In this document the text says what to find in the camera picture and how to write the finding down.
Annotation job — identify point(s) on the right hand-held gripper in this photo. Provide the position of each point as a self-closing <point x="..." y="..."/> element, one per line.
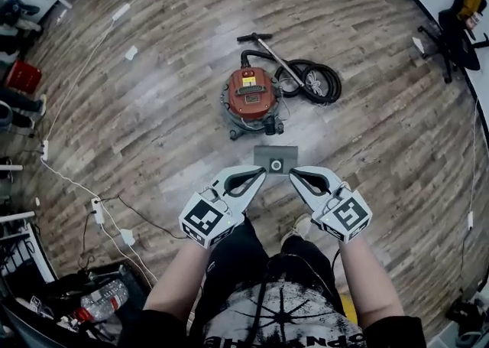
<point x="345" y="216"/>

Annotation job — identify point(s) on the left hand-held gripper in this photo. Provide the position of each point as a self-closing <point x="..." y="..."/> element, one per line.
<point x="208" y="220"/>

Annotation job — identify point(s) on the person's right forearm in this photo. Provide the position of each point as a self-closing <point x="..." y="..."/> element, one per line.
<point x="370" y="289"/>

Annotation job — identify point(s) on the person's left forearm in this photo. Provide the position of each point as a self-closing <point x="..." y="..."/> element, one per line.
<point x="175" y="285"/>

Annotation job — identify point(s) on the person's right shoe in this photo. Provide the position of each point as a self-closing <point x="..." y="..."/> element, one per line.
<point x="300" y="226"/>

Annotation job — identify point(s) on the person's black trousers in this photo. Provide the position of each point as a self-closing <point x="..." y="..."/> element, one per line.
<point x="237" y="254"/>

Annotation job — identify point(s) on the red vacuum cleaner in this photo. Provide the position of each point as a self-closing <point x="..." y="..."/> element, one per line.
<point x="250" y="90"/>

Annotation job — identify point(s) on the white power adapter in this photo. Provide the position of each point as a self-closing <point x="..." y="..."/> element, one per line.
<point x="128" y="237"/>

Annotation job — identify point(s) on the person's printed t-shirt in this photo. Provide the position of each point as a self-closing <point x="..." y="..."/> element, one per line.
<point x="237" y="319"/>

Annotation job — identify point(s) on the white power strip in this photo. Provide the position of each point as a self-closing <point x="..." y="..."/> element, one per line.
<point x="121" y="12"/>
<point x="470" y="220"/>
<point x="45" y="149"/>
<point x="97" y="210"/>

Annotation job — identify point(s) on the crumpled white paper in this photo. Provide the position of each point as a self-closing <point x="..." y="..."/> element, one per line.
<point x="131" y="53"/>

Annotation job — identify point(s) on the white paper scrap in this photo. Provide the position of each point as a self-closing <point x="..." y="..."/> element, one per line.
<point x="418" y="44"/>

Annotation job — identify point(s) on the large clear water bottle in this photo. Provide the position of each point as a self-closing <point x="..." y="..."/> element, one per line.
<point x="103" y="298"/>

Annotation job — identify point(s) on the black office chair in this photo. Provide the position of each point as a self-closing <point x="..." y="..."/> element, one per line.
<point x="458" y="44"/>

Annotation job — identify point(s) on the red box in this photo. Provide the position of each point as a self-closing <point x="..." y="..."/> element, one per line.
<point x="23" y="77"/>

